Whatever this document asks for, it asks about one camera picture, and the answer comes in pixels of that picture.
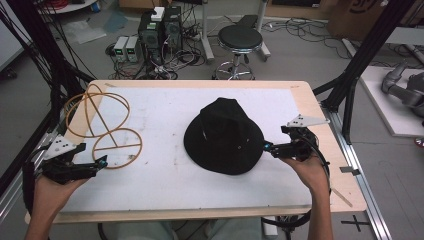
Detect black round stool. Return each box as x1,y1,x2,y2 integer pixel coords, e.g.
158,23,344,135
212,24,265,81

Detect black metal frame post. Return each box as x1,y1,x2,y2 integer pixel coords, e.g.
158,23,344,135
312,0,418,145

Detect black computer tower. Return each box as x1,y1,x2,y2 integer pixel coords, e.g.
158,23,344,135
137,13,165,66
162,5,184,52

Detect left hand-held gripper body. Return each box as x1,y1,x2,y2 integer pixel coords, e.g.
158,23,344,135
31,134,98,185

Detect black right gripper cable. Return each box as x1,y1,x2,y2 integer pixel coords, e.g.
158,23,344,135
261,134,334,230

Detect grey tape piece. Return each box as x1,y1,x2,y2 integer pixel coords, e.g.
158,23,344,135
339,165,362,177

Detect person's light trousers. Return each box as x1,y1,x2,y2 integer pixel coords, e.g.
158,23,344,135
114,217,265,240

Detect person's right hand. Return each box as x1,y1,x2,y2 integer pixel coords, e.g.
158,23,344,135
280,154,332,201

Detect grey bench power supply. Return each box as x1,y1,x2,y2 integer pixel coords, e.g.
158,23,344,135
112,35,130,63
125,35,141,64

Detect wooden ring hat stand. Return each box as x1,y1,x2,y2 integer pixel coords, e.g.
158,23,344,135
63,83,144,170

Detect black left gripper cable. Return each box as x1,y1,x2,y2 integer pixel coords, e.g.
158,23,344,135
21,160,37,215

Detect thin wooden stick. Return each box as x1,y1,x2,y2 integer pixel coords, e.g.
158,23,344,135
331,187,354,208

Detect cardboard box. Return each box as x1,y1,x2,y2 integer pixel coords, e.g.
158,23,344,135
325,0,424,42

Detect round white table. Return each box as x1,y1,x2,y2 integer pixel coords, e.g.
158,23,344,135
37,0,98,15

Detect person's left hand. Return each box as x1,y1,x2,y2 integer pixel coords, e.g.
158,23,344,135
33,174,90,214

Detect aluminium rail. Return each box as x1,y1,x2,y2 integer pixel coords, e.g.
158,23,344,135
0,131,62,225
320,105,393,240

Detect clear plastic sheet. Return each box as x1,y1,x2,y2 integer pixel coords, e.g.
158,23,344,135
62,19,108,45

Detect black brimmed hat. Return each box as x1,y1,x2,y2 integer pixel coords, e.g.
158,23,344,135
183,97,267,176

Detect white table mat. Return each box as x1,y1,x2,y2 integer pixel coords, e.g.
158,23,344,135
61,87,313,213

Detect white floor board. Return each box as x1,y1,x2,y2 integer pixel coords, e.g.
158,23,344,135
359,65,424,138

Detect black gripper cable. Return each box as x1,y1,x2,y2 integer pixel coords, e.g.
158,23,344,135
21,160,37,215
261,134,334,230

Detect white power strip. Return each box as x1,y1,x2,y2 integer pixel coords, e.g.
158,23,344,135
261,215,280,238

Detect tangle of floor cables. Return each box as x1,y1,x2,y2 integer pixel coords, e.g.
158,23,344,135
261,17,353,61

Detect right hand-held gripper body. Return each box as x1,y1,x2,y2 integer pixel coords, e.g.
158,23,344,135
280,114,331,163

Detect white desk leg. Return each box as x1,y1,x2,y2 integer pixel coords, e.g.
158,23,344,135
199,0,216,65
254,0,272,63

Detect black metal frame with cables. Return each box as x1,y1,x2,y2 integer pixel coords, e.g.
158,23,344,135
0,0,95,198

